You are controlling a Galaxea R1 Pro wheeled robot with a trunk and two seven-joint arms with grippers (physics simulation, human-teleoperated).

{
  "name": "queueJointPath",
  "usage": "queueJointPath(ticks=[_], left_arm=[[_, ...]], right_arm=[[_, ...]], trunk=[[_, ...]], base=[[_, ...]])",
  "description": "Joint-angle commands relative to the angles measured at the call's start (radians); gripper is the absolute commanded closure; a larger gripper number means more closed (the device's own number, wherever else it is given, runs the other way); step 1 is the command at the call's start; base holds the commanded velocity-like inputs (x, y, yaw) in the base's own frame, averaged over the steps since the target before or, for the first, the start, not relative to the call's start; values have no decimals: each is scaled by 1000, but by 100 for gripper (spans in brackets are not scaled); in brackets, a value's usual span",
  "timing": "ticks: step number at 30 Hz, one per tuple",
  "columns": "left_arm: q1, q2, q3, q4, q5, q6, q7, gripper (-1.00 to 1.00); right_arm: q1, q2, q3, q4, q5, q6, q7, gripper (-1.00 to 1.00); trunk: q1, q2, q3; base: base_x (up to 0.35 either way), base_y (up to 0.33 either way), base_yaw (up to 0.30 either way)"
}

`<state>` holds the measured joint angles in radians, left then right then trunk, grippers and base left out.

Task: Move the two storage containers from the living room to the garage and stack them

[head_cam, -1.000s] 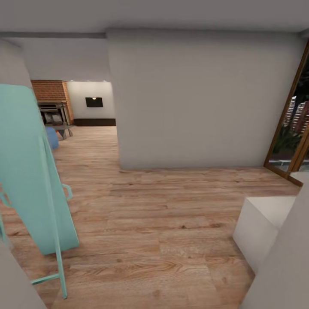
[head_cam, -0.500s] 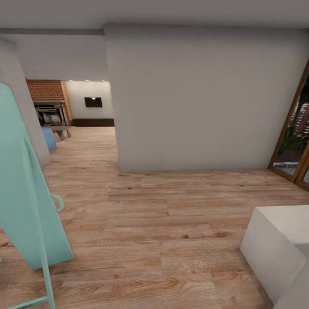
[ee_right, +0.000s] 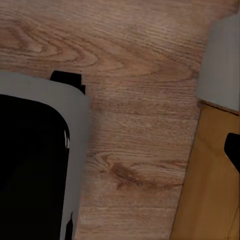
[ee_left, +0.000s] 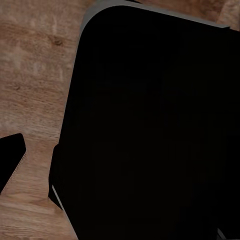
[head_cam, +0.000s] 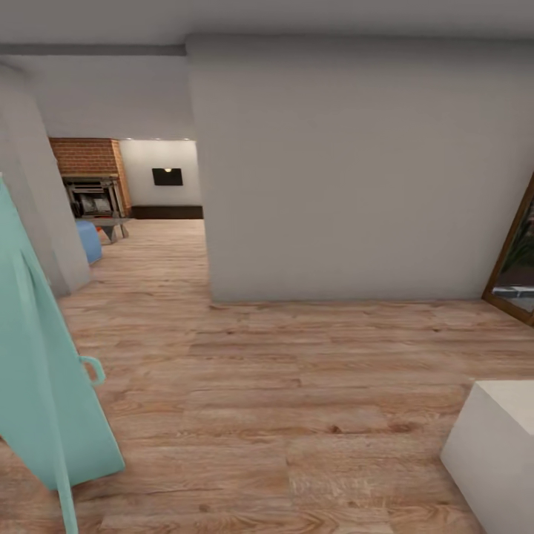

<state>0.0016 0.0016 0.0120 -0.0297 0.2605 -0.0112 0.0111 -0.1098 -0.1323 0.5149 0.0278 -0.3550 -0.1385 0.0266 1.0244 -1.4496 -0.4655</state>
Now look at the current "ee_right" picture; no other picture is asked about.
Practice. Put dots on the door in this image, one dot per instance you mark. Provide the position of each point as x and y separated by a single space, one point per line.
209 206

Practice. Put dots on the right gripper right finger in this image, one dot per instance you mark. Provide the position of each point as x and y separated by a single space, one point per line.
232 149

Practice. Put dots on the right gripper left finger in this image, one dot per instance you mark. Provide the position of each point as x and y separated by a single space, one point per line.
12 149

